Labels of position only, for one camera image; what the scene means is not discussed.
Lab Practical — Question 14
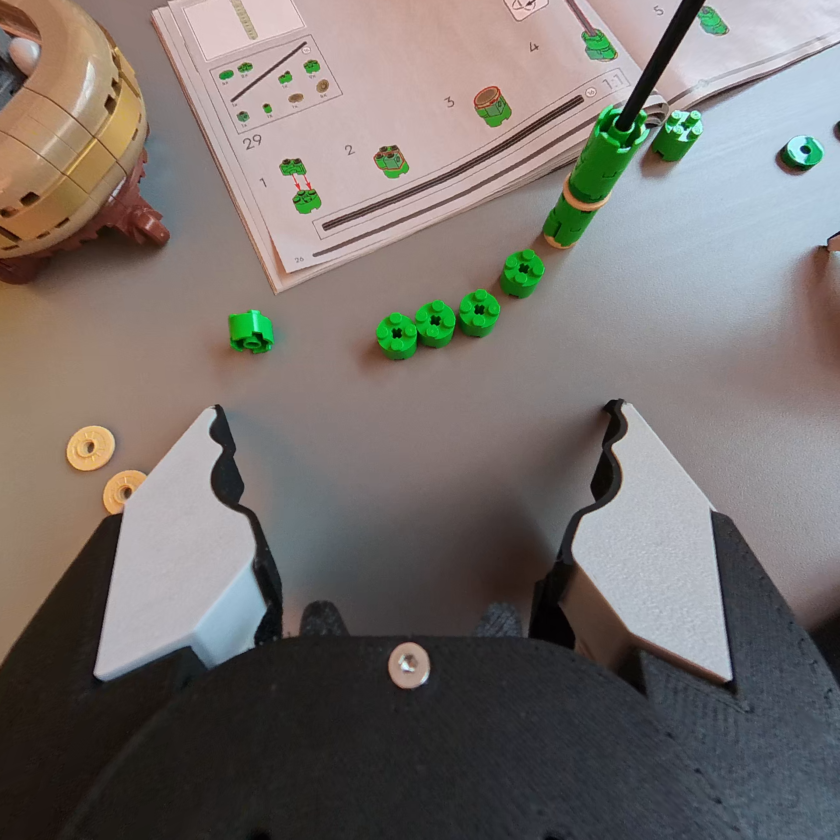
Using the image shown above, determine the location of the green round flat tile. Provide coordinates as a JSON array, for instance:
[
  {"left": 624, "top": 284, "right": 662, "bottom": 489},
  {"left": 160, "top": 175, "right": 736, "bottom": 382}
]
[{"left": 780, "top": 136, "right": 824, "bottom": 170}]

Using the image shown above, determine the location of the green round brick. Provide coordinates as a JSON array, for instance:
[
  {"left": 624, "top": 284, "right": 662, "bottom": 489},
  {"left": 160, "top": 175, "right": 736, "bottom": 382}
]
[
  {"left": 653, "top": 108, "right": 704, "bottom": 161},
  {"left": 375, "top": 314, "right": 417, "bottom": 362},
  {"left": 227, "top": 308, "right": 275, "bottom": 355},
  {"left": 415, "top": 301, "right": 457, "bottom": 349},
  {"left": 458, "top": 290, "right": 501, "bottom": 339},
  {"left": 499, "top": 251, "right": 547, "bottom": 299}
]

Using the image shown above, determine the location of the tan brick pot model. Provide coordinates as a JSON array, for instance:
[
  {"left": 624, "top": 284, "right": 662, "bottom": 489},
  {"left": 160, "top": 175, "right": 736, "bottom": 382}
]
[{"left": 0, "top": 0, "right": 170, "bottom": 284}]

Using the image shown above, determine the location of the tan round plate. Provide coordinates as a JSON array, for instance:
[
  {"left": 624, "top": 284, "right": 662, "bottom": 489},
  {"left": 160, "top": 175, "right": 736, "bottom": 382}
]
[
  {"left": 67, "top": 427, "right": 116, "bottom": 471},
  {"left": 103, "top": 469, "right": 148, "bottom": 514}
]

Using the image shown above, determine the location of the black rod with green bricks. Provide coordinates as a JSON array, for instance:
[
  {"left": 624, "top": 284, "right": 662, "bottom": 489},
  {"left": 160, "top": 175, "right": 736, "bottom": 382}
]
[{"left": 542, "top": 0, "right": 706, "bottom": 252}]

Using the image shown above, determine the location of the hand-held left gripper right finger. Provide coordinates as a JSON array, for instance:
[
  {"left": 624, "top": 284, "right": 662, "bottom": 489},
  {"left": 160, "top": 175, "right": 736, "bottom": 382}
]
[{"left": 528, "top": 398, "right": 735, "bottom": 688}]

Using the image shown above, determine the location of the building instruction booklet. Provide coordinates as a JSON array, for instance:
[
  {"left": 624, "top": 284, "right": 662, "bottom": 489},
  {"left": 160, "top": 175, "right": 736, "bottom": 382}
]
[{"left": 151, "top": 0, "right": 840, "bottom": 294}]

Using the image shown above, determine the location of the grey desk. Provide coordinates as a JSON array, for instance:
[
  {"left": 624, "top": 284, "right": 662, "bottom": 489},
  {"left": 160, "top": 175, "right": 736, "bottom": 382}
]
[{"left": 0, "top": 0, "right": 840, "bottom": 664}]

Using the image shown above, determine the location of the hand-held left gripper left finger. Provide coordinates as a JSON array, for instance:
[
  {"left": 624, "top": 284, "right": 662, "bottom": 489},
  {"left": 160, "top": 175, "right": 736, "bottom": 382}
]
[{"left": 92, "top": 405, "right": 284, "bottom": 683}]

